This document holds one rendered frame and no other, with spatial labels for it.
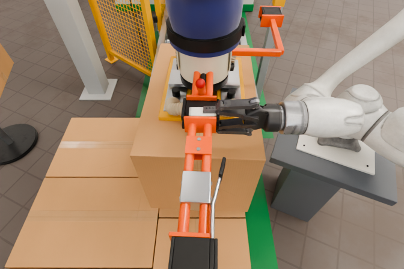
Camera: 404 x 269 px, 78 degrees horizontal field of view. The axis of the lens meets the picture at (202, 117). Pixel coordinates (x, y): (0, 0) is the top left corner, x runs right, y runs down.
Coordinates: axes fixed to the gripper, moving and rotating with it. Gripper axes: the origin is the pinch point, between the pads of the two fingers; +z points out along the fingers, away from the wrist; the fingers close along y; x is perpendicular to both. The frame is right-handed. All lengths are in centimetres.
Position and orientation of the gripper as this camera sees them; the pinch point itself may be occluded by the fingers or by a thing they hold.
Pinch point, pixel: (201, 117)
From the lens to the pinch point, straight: 65.7
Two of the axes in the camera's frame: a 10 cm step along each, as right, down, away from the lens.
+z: -10.0, 0.0, 0.0
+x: 0.0, -7.6, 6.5
